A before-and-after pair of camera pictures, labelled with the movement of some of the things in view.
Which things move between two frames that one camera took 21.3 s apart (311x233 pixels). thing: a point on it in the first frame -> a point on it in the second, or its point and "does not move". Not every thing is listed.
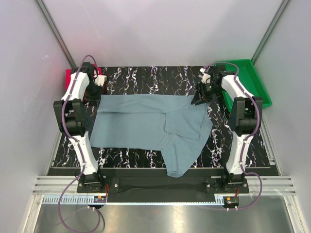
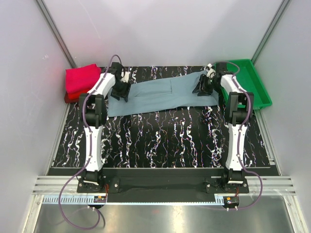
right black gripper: x=197 y=99 does not move
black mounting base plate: x=163 y=186 does not move
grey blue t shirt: x=167 y=122 -> x=156 y=95
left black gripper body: x=93 y=91 -> x=119 y=87
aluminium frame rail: x=59 y=185 does not move
